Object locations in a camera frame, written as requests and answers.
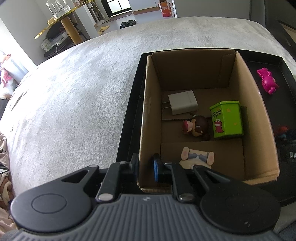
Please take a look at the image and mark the brown dog figurine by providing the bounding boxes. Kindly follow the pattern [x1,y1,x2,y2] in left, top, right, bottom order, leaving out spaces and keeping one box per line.
[182,115,209,137]

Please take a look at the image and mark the white charger plug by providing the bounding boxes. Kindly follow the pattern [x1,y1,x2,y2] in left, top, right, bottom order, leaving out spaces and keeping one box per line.
[162,90,198,115]

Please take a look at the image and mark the pink bird toy figure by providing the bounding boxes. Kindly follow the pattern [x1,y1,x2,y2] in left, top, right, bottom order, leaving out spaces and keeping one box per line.
[257,67,279,95]

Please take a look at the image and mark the brown cardboard box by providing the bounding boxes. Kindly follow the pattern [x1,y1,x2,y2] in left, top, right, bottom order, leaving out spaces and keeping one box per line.
[138,49,280,193]

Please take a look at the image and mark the green toy bin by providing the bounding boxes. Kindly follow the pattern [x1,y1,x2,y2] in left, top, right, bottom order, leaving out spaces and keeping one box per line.
[210,100,243,138]

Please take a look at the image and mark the black shallow tray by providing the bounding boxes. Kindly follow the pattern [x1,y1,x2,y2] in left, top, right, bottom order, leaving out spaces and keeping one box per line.
[115,48,296,207]

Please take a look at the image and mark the black framed board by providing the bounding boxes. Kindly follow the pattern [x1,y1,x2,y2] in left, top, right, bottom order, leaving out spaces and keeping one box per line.
[265,20,295,60]

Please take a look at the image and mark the yellow slippers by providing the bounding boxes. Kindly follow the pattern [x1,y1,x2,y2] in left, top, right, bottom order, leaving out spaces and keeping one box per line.
[97,25,110,36]

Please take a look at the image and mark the black slippers pair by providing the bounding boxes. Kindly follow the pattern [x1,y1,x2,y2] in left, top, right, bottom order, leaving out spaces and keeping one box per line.
[120,20,137,29]

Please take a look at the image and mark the orange cardboard box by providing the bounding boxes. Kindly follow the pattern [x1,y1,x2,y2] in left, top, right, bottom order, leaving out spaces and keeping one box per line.
[159,0,172,18]

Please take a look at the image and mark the round gold side table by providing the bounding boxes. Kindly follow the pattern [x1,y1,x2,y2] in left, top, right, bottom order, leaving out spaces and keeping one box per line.
[34,1,99,45]

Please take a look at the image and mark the clear glass jar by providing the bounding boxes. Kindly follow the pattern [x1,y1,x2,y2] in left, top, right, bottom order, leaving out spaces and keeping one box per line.
[46,0,71,19]

